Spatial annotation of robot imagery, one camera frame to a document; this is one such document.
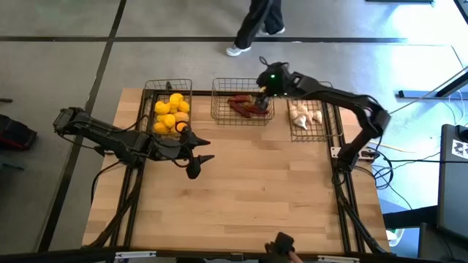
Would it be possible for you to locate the red black case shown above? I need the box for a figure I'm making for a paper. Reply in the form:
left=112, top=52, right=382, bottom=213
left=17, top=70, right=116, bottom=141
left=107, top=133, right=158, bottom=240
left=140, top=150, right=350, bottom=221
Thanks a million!
left=0, top=114, right=39, bottom=150

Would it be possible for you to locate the person's leg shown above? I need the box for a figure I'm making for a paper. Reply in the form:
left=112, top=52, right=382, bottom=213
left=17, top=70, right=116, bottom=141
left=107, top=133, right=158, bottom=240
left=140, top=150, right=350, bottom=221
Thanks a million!
left=263, top=0, right=285, bottom=34
left=233, top=0, right=274, bottom=50

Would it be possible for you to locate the black cable bundle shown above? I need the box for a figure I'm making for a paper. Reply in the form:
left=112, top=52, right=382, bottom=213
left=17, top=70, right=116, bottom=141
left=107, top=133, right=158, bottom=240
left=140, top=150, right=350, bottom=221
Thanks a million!
left=356, top=151, right=396, bottom=191

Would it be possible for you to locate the thin beige stick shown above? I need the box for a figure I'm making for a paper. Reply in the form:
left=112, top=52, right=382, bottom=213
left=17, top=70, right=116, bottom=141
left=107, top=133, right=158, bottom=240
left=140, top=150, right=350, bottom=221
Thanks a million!
left=369, top=140, right=416, bottom=154

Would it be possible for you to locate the silver frame plate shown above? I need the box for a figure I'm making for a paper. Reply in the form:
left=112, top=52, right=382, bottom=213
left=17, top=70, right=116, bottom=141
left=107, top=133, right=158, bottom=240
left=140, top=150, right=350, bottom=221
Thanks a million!
left=317, top=255, right=360, bottom=263
left=115, top=251, right=157, bottom=259

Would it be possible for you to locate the white green roll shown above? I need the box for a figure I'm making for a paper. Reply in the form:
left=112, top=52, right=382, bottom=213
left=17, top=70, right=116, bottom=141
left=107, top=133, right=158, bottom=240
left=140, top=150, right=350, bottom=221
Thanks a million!
left=385, top=228, right=405, bottom=248

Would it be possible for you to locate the dark grey desk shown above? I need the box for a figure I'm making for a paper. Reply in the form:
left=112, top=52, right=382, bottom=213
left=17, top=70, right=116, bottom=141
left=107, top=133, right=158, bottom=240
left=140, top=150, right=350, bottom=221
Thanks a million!
left=437, top=123, right=468, bottom=242

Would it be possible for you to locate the dark red pepper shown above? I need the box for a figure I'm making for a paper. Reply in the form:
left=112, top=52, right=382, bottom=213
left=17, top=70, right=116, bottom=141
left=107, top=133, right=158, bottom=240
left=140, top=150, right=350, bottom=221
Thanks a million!
left=229, top=101, right=253, bottom=119

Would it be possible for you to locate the black arm base cable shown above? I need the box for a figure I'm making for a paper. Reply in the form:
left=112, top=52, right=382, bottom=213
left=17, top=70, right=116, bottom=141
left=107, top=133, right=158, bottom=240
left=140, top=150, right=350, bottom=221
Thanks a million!
left=90, top=160, right=124, bottom=205

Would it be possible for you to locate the bronze wire basket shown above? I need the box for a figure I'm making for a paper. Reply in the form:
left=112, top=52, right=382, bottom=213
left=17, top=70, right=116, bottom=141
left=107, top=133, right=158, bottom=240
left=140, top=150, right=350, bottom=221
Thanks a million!
left=284, top=80, right=339, bottom=142
left=211, top=77, right=276, bottom=127
left=141, top=78, right=194, bottom=142

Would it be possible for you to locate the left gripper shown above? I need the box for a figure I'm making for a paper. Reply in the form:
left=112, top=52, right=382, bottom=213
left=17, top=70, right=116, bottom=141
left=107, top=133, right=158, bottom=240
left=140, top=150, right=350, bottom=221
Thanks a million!
left=149, top=131, right=216, bottom=164

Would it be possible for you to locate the white tag sticker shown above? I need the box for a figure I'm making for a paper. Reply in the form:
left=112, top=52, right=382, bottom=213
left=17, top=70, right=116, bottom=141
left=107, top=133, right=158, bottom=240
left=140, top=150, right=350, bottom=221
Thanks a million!
left=451, top=138, right=468, bottom=160

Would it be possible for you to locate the black handheld device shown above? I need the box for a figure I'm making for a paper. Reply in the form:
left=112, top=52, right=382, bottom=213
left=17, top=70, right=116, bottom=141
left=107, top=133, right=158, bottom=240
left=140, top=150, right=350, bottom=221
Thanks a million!
left=265, top=232, right=296, bottom=259

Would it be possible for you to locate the black stand foot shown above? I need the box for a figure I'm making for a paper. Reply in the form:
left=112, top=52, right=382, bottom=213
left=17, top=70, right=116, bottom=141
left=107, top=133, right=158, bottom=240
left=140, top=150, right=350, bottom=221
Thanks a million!
left=397, top=65, right=468, bottom=99

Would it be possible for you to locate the white power strip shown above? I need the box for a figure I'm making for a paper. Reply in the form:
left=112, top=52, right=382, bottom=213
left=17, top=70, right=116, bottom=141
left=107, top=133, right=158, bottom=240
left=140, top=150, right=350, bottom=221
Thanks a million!
left=358, top=148, right=378, bottom=161

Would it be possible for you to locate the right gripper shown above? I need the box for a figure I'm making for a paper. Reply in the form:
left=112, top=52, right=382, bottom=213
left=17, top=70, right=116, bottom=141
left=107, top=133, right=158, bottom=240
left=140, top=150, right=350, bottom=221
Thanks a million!
left=255, top=61, right=293, bottom=112

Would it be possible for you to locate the person's shoe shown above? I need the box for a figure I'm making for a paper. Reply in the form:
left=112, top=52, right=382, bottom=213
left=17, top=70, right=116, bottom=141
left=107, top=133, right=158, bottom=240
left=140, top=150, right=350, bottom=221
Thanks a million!
left=257, top=26, right=287, bottom=37
left=225, top=44, right=252, bottom=58

